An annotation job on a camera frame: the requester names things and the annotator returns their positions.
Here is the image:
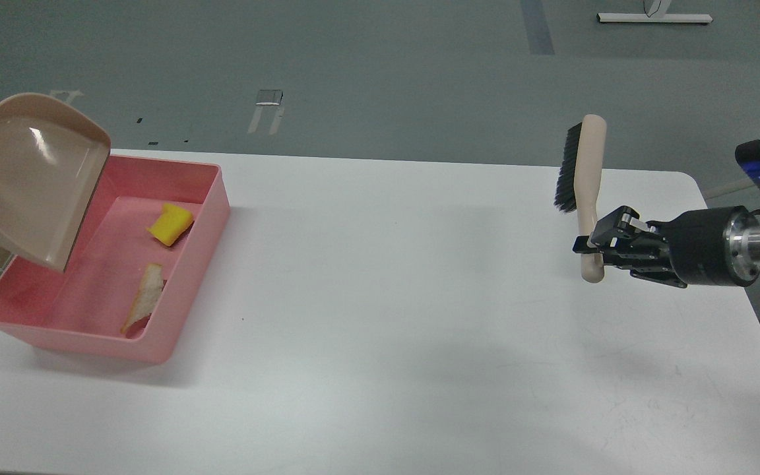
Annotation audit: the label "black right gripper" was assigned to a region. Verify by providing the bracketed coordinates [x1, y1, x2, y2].
[573, 206, 760, 288]

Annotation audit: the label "beige hand brush black bristles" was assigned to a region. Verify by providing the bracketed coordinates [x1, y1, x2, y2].
[553, 114, 607, 284]

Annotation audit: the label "yellow green sponge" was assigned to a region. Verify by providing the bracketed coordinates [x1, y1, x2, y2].
[146, 203, 194, 247]

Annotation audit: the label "white bread slice piece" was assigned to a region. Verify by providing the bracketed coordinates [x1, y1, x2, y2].
[119, 263, 165, 334]

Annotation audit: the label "beige plastic dustpan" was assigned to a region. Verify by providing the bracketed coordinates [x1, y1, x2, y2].
[0, 93, 111, 272]

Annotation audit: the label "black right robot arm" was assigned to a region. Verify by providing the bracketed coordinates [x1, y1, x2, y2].
[554, 114, 760, 288]

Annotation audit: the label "pink plastic bin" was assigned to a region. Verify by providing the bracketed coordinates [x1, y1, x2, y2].
[0, 156, 230, 363]

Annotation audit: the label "white desk leg base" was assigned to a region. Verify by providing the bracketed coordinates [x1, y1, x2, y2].
[596, 1, 714, 25]

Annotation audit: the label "grey floor outlet plate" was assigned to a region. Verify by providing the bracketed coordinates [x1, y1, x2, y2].
[255, 89, 284, 106]

